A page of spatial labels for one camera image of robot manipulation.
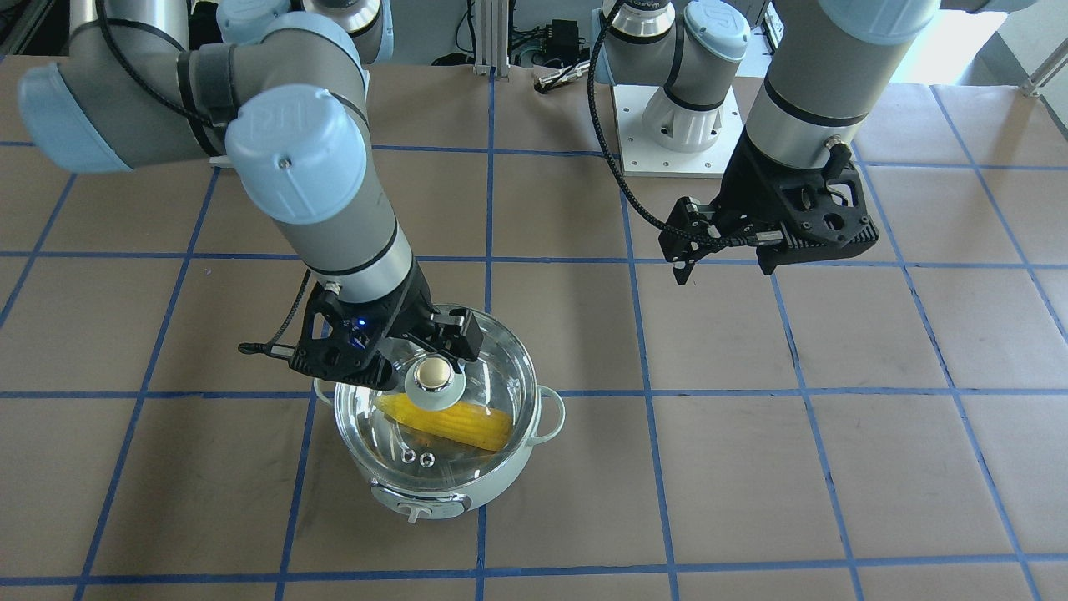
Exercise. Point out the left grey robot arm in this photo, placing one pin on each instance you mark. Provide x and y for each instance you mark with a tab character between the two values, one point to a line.
283	96

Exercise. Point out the black power adapter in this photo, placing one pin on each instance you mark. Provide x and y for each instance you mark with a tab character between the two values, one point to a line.
562	42

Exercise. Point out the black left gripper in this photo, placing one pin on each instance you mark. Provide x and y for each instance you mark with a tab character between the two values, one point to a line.
745	198

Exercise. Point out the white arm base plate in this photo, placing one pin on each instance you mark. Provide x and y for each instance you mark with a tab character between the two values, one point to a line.
659	138

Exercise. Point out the aluminium frame post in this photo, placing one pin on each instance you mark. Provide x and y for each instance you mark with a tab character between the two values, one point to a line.
491	35

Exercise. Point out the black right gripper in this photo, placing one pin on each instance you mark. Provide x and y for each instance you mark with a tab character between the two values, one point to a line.
404	315

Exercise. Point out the pale green electric pot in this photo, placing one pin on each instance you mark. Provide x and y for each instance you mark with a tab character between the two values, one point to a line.
467	492

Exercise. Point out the yellow corn cob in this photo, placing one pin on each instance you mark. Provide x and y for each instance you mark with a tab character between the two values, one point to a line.
476	426

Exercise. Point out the glass pot lid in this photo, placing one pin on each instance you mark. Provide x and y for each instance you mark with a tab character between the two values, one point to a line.
434	409

